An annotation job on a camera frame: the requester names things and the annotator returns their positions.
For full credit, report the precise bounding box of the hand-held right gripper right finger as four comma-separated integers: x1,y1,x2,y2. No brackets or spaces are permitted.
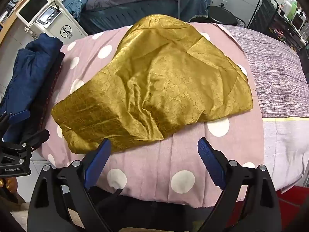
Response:
197,137,282,232

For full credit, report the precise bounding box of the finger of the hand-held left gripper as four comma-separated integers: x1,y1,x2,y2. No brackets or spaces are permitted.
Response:
0,110,31,139
2,129,50,151

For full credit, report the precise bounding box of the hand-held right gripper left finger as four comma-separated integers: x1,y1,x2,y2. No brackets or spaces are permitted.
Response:
27,138,114,232

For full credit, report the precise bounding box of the gold satin garment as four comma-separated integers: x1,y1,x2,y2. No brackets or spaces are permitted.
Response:
51,14,253,154

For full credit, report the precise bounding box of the navy blue cloth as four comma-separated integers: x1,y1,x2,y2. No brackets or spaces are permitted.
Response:
0,32,64,143

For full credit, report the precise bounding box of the pink polka dot bedsheet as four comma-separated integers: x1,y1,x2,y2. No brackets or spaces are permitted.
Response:
40,22,267,209

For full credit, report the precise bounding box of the lavender sheet with yellow stripe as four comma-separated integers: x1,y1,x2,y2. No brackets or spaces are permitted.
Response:
262,116,309,191

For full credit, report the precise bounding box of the red box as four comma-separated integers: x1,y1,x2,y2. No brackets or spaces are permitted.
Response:
273,186,309,232

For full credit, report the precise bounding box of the white machine cabinet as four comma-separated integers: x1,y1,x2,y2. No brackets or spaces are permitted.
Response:
29,0,88,45

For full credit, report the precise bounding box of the purple knit blanket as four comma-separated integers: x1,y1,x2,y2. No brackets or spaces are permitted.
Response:
218,24,309,119

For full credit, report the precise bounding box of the white framed screen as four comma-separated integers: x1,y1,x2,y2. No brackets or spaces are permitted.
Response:
16,0,50,26

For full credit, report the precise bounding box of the bed with blue-grey bedding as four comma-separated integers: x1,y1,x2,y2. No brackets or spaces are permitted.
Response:
61,0,212,36

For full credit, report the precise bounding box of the black round stool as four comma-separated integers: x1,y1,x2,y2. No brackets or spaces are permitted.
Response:
208,5,238,26

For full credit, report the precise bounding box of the green plastic bottle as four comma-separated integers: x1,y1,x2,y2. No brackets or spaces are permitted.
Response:
288,0,299,20

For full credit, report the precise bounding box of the black wire rack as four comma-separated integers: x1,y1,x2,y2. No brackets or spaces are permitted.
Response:
246,0,309,52

